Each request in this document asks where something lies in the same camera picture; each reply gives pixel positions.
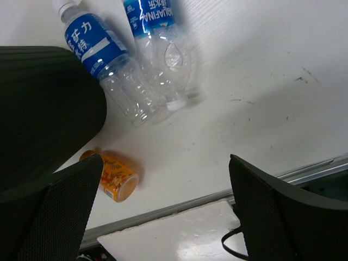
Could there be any black cable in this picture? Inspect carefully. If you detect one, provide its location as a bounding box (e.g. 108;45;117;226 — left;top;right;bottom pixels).
221;227;250;259

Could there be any aluminium table edge rail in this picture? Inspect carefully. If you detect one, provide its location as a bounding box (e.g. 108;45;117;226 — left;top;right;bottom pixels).
79;154;347;250

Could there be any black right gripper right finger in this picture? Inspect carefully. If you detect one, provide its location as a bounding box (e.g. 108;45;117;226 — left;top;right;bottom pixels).
229;155;347;260

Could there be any blue label clear bottle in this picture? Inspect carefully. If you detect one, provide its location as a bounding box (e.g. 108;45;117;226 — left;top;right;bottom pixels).
52;1;174;127

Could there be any white panel below table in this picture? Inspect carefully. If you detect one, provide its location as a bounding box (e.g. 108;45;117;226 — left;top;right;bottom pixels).
98;200;240;260

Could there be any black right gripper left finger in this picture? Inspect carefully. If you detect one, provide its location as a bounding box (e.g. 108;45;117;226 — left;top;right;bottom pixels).
1;154;103;260

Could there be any Aquafina clear plastic bottle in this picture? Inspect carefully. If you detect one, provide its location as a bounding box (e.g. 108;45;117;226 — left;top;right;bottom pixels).
123;0;191;111

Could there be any black plastic bin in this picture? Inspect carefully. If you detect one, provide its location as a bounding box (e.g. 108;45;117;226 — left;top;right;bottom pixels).
1;46;107;191

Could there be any orange juice bottle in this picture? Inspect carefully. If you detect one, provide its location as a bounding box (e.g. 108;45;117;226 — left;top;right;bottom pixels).
79;150;139;202

